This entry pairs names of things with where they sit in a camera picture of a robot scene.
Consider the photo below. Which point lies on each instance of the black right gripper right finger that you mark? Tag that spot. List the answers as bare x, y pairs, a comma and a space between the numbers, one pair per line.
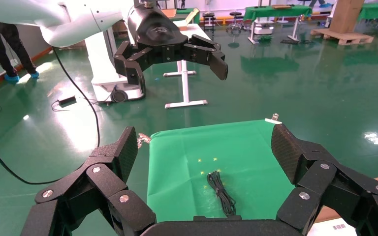
326, 182

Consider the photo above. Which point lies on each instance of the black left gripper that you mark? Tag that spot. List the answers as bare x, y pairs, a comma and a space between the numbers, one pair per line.
156, 35

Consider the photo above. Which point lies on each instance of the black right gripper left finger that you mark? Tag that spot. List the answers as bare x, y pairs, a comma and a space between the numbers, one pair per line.
110, 182

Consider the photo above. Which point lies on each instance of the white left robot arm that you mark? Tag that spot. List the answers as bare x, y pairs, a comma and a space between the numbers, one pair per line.
62, 22

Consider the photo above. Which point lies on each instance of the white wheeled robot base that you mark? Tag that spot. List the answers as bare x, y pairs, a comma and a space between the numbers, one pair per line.
263, 29

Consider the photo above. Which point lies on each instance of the white printed paper sheet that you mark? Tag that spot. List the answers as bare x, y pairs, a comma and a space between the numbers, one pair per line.
335, 228

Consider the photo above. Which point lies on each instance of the silver metal table clamp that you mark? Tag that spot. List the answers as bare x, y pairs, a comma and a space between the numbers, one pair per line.
272, 120
143, 139

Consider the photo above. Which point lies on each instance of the black square stool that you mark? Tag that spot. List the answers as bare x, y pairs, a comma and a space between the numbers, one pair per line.
208, 14

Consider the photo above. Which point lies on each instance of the white robot column base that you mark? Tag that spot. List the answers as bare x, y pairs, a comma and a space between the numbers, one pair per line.
104, 65

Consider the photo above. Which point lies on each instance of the green table cloth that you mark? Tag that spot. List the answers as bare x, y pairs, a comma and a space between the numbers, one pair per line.
182, 169

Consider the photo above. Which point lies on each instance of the round black swivel stool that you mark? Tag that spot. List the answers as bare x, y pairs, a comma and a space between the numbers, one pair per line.
235, 14

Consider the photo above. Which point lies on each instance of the black power adapter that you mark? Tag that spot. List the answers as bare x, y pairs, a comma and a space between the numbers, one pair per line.
66, 100

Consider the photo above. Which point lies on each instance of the wooden pallet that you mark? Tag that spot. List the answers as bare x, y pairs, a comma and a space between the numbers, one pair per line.
342, 36

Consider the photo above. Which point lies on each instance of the large brown carton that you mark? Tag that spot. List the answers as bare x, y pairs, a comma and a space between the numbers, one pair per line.
345, 14

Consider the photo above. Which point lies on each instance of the person in black trousers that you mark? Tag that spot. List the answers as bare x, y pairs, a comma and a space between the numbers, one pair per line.
0, 45

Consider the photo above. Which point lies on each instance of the white metal frame table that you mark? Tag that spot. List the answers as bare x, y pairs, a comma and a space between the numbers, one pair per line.
184, 84

